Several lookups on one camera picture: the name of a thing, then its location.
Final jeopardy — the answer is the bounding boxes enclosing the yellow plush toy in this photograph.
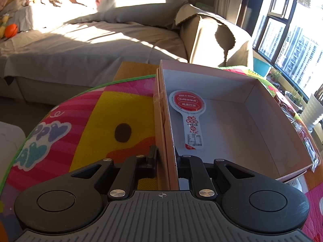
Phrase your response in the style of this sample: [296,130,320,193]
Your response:
[0,14,9,39]

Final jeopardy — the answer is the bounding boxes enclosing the torn cardboard box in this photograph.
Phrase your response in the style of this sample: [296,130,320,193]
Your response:
[175,3,254,70]

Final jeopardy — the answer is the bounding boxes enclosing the orange ball toy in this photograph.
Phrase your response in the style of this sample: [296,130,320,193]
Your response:
[4,24,19,38]

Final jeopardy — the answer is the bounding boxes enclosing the white ribbed flower pot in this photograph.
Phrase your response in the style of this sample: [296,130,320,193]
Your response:
[300,94,323,131]

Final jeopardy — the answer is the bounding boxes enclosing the clear snack packets on mat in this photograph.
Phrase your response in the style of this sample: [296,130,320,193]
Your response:
[274,90,320,172]

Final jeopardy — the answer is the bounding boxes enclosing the grey pillow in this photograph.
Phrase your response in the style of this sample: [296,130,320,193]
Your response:
[68,0,188,29]

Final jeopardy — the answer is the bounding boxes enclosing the pink cardboard box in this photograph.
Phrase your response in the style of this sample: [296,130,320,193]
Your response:
[154,61,313,190]

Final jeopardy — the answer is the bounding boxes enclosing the teal plastic bucket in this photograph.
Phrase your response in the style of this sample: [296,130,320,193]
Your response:
[254,57,272,78]

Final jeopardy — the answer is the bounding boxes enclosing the beige sofa bed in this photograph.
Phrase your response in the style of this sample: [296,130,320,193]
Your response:
[0,0,189,104]

